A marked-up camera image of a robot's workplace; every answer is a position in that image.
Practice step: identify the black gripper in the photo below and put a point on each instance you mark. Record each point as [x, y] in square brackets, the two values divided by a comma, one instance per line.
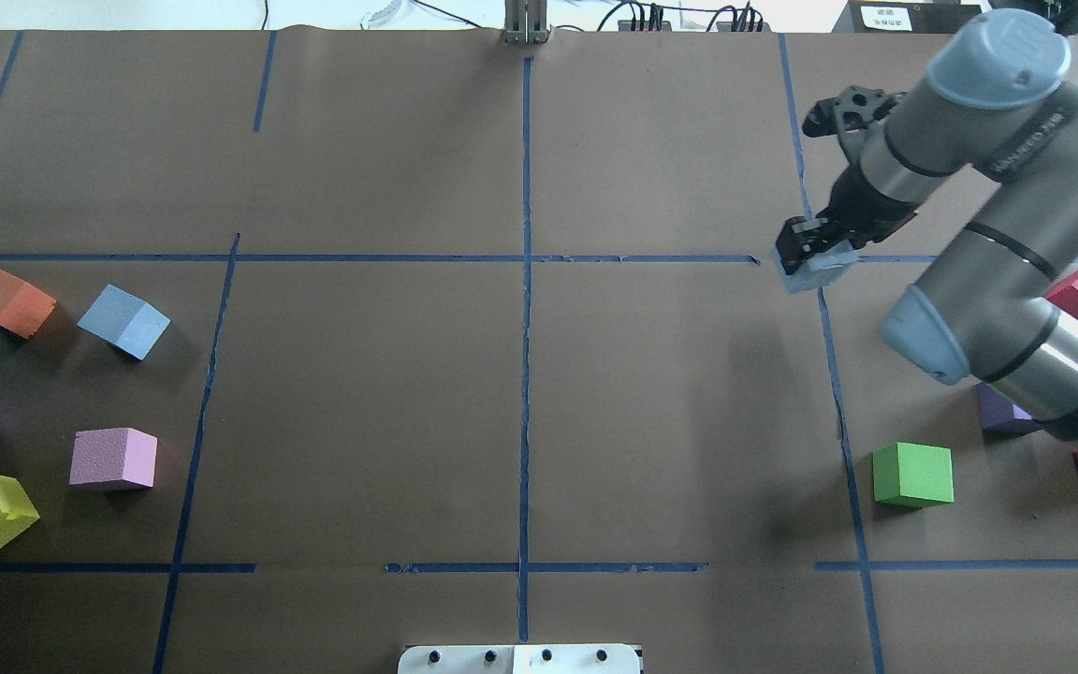
[861, 208]

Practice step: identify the light blue foam block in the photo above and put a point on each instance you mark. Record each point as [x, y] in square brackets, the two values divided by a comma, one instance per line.
[819, 271]
[124, 321]

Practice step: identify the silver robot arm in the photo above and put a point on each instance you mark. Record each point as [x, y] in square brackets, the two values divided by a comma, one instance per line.
[995, 99]

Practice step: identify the black box with label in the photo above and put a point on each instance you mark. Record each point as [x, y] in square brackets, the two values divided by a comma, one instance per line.
[916, 17]

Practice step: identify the green foam block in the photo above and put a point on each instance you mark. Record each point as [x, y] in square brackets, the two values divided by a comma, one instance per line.
[913, 475]

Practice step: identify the pink foam block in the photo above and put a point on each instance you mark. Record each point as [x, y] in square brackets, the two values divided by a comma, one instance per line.
[113, 459]

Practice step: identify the orange foam block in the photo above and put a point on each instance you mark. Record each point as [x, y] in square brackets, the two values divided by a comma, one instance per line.
[23, 307]

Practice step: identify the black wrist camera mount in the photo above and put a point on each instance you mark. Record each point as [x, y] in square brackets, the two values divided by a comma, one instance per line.
[849, 116]

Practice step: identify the aluminium frame post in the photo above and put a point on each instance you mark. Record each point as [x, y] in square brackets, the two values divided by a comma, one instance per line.
[525, 22]

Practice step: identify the white pedestal column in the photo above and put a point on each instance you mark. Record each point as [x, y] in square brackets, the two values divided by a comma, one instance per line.
[522, 658]

